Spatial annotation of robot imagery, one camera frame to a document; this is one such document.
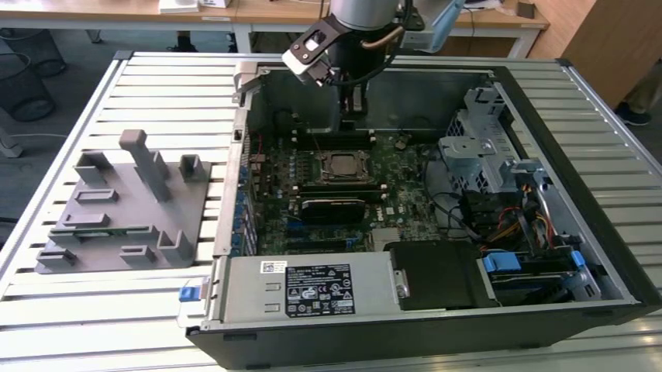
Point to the silver power supply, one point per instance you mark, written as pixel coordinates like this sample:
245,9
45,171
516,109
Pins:
243,286

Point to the CPU socket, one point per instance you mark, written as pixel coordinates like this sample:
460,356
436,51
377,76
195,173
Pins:
343,181

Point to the white furniture foot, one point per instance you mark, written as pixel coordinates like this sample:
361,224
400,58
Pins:
9,147

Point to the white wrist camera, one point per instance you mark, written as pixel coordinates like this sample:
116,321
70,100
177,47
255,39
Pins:
312,46

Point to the blue case latch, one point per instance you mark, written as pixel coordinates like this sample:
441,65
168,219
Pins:
188,293

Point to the thin metal locking lever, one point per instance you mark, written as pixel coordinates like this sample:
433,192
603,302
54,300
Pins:
345,177
316,143

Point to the black open PC case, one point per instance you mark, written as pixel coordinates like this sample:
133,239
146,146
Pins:
361,345

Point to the small white box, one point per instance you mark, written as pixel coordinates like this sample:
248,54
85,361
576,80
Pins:
213,3

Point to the person leg dark shoe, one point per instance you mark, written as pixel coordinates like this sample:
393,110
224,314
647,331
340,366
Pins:
638,100

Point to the black chair base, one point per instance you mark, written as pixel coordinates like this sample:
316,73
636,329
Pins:
181,43

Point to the black expansion card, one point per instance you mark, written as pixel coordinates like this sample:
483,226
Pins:
331,212

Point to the silver camera bracket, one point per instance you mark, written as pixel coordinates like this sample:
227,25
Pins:
416,38

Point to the small dark box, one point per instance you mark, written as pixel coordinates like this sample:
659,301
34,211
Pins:
526,9

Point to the small blue clip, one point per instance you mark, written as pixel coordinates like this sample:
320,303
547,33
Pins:
576,259

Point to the black mesh bin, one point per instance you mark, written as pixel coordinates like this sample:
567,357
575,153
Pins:
25,89
46,50

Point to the silver drive cage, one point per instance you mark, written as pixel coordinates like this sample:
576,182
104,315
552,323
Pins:
464,149

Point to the grey parts rack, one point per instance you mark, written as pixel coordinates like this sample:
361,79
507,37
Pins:
133,221

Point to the blue disk carrier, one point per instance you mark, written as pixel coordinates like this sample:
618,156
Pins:
500,262

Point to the round coin battery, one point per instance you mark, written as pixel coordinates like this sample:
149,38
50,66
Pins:
400,144

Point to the green motherboard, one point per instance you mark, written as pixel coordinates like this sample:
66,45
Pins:
408,193

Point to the black expansion slot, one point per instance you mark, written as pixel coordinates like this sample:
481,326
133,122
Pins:
315,245

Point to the silver CPU green board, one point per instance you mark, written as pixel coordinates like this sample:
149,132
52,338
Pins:
345,164

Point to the silver chipset heatsink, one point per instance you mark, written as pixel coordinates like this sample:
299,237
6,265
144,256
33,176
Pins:
385,238

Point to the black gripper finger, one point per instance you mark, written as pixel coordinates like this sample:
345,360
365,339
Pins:
353,104

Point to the green RAM stick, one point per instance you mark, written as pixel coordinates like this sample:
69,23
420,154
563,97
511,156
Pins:
118,232

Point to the wooden cabinet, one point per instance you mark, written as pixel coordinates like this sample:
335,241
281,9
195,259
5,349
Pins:
604,46

